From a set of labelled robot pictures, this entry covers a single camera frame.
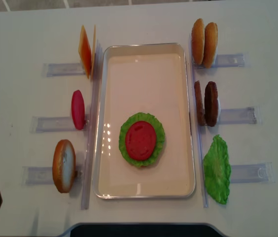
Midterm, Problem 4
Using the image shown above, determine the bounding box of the clear patty holder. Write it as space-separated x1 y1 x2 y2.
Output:
217 107 262 125

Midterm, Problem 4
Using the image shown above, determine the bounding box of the clear left acrylic rail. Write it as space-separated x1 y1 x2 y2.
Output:
81 40 103 210

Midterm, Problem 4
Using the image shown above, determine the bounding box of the left upright bun slice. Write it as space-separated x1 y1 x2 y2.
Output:
191 18 205 65

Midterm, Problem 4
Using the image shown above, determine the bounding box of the clear top bun holder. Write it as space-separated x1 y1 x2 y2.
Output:
22 165 83 186

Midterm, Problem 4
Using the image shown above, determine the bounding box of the clear bun slice holder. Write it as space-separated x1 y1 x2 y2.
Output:
193 52 250 70

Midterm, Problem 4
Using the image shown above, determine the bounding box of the white rectangular tray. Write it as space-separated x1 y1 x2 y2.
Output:
92 43 196 199

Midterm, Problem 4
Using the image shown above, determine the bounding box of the green upright lettuce leaf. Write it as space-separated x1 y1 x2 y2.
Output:
203 135 231 205

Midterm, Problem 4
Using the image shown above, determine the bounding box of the top bun with white face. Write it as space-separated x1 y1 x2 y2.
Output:
52 139 76 193

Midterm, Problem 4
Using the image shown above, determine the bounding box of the dark base bottom edge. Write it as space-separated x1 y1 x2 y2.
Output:
59 223 225 237

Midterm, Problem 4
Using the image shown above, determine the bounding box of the clear tomato holder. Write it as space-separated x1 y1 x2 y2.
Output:
30 117 77 133

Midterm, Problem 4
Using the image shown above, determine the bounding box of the orange cheese slice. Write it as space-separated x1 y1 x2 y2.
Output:
78 25 92 78

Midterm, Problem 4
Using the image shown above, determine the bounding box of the red tomato slice on tray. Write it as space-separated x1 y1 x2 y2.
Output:
125 121 156 161

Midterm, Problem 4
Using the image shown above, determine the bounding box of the red upright tomato slice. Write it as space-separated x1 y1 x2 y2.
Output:
71 90 85 130

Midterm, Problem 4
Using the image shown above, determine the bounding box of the clear right acrylic rail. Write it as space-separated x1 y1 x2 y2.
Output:
189 33 209 208

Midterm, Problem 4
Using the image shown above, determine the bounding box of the clear cheese holder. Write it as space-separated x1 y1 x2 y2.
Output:
42 63 85 77

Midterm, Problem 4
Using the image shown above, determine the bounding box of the clear acrylic rail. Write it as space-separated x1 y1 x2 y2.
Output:
189 33 209 208
81 40 103 210

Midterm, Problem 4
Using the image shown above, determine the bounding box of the dark brown meat patty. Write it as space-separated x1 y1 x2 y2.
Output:
205 81 219 127

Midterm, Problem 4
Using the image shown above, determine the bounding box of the clear lettuce holder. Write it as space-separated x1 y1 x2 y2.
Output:
230 162 275 184

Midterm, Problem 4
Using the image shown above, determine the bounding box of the bottom bun on tray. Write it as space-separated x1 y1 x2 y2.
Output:
135 164 152 168

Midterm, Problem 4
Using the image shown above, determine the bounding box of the green lettuce leaf on tray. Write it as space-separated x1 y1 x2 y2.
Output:
119 112 166 166

